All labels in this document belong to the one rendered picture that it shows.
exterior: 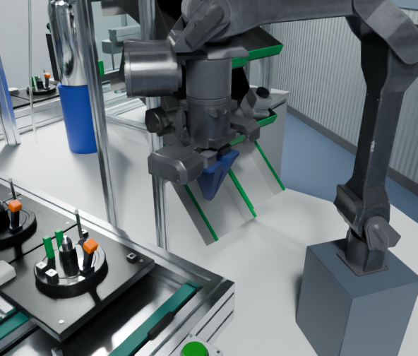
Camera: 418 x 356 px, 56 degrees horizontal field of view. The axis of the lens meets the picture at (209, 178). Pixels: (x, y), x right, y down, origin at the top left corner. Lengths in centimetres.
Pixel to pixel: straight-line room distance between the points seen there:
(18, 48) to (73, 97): 298
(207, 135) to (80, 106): 112
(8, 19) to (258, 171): 374
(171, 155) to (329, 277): 38
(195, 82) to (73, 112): 115
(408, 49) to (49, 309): 70
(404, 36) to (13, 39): 420
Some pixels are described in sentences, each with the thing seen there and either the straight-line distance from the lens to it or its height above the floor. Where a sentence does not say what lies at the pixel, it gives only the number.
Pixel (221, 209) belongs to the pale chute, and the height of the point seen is 103.
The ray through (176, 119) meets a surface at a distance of 52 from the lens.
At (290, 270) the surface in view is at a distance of 102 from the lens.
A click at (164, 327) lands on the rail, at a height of 96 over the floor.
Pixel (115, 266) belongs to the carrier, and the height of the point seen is 97.
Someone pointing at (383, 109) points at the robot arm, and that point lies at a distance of 60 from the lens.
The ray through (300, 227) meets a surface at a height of 86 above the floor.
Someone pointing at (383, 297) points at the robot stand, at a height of 104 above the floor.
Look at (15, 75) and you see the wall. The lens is 459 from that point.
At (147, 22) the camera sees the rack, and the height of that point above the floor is 143.
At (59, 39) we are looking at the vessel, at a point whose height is 130.
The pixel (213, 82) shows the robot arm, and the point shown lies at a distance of 48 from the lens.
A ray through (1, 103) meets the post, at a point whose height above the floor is 104.
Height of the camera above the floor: 151
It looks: 28 degrees down
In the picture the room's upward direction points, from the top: straight up
